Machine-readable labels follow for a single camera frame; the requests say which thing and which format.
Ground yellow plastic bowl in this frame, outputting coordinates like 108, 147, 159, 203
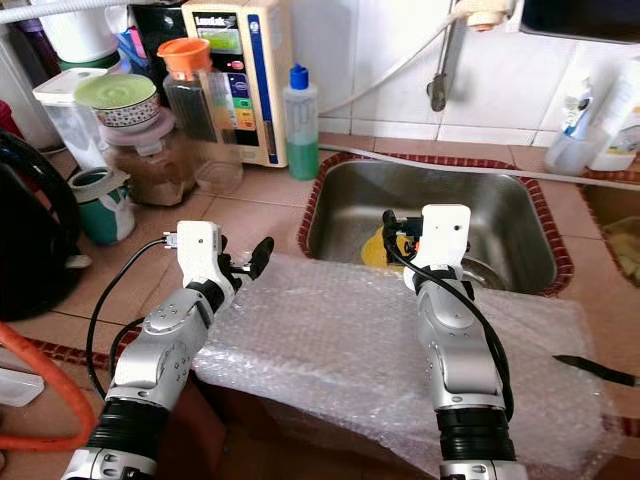
360, 228, 409, 269

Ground round steel plate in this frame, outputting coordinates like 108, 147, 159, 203
458, 255, 513, 293

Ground clear bubble wrap sheet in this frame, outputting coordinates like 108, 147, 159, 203
192, 252, 621, 476

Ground stainless steel sink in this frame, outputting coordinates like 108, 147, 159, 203
582, 175, 640, 293
298, 155, 576, 298

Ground green soap bottle blue cap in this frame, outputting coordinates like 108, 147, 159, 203
282, 63, 321, 182

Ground pink lid jar brown contents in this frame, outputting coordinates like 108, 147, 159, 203
102, 108, 196, 208

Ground teal mug white lid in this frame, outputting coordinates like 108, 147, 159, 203
67, 167, 136, 247

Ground cream water ioniser machine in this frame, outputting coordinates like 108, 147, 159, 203
182, 0, 296, 169

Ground clear jug orange lid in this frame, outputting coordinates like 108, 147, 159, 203
157, 38, 246, 196

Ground small translucent bottle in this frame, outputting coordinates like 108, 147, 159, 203
545, 78, 598, 176

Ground large black kettle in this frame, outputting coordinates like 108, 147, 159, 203
0, 130, 83, 323

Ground patterned bowl green lid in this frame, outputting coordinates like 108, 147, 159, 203
72, 73, 161, 129

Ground black knife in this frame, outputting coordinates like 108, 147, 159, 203
552, 353, 640, 389

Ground dark red container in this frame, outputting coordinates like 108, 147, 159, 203
0, 100, 21, 141

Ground clear container white lid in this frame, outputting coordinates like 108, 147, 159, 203
33, 68, 106, 173

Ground cream tap filter head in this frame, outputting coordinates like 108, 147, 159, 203
455, 0, 521, 31

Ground large white detergent bottle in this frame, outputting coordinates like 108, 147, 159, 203
590, 58, 640, 173

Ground flat white plastic case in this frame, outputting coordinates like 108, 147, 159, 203
0, 368, 46, 408

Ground white round canister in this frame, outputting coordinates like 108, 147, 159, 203
28, 0, 121, 66

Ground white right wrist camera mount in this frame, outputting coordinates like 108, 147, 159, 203
403, 204, 473, 296

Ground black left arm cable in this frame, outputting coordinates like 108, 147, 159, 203
85, 235, 181, 401

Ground metal wall tap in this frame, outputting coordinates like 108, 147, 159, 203
425, 0, 461, 113

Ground thin white hose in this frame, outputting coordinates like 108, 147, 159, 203
320, 10, 471, 116

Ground orange hose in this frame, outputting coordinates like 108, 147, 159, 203
0, 322, 99, 453

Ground white corrugated hose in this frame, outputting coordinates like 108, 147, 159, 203
0, 0, 186, 26

